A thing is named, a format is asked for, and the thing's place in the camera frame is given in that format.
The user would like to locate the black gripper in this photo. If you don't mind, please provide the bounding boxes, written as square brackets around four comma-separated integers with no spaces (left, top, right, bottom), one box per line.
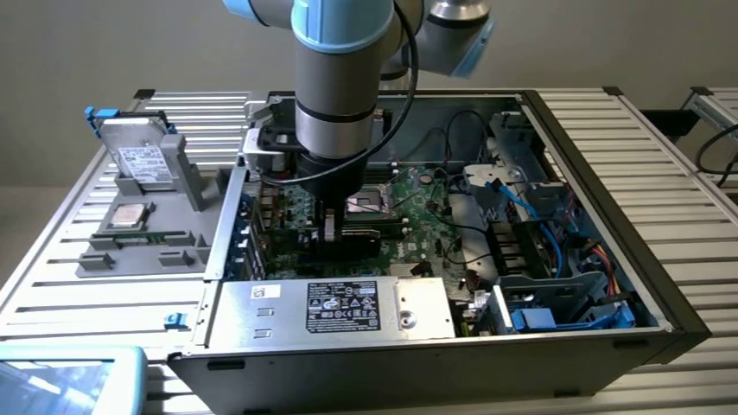
[295,149,371,233]

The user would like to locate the black graphics card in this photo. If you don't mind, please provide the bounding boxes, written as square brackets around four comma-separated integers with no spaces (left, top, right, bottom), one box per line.
[268,227,383,265]

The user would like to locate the CPU socket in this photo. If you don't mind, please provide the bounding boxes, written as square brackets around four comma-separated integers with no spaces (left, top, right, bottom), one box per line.
[341,189,395,218]

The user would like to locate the RAM slots on motherboard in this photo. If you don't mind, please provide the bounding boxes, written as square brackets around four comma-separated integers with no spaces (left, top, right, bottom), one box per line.
[339,216,411,239]

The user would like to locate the green motherboard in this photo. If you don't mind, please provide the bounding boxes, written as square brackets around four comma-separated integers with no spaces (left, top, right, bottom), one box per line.
[240,165,480,282]

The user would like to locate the grey parts rack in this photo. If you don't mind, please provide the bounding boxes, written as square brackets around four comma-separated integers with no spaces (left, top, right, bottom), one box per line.
[73,132,233,280]

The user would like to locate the silver chipset heatsink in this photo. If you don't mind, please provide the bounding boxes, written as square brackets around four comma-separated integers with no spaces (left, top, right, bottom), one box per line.
[388,260,435,278]

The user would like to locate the silver power supply unit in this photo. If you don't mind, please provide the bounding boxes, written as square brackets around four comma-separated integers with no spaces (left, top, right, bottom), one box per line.
[205,276,458,348]

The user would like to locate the grey metal disk bay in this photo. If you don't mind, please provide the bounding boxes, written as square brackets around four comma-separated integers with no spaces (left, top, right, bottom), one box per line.
[460,110,572,226]

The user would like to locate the green RAM stick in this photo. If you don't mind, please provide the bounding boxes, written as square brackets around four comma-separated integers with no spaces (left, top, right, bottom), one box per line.
[89,231,187,244]

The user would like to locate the CPU chip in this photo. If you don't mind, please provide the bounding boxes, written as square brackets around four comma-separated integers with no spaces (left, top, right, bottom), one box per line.
[109,201,156,229]

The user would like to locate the open black PC case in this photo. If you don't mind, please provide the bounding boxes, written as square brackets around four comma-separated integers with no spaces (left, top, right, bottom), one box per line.
[165,88,714,404]

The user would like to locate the blue drive latch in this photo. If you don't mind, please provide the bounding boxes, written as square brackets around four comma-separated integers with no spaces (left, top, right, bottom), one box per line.
[508,306,559,335]

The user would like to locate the light blue plastic bin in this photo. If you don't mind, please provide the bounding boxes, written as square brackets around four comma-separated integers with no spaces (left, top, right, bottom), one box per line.
[0,344,147,415]

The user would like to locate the neighbouring slatted metal table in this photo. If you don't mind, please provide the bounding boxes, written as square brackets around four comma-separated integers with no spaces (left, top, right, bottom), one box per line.
[679,85,738,131]

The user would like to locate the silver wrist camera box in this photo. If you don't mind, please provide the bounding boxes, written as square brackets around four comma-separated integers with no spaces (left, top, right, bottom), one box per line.
[237,126,301,173]

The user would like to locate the black wire in case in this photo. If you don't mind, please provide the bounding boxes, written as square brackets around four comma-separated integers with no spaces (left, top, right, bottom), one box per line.
[444,109,491,165]

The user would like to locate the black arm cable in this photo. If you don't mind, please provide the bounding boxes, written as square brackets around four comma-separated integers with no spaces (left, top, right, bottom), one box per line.
[257,0,419,188]

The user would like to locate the hard disk with blue bracket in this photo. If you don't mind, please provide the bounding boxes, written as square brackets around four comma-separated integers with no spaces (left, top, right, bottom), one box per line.
[81,106,176,183]

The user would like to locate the blue SATA wire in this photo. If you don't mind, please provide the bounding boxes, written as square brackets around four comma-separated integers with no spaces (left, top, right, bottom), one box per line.
[487,177,580,278]

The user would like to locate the coloured power wires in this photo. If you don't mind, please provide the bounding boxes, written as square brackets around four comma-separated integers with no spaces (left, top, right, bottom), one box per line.
[574,239,615,297]

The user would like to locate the black cable loop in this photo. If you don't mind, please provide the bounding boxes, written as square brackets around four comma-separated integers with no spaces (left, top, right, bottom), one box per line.
[692,124,738,188]

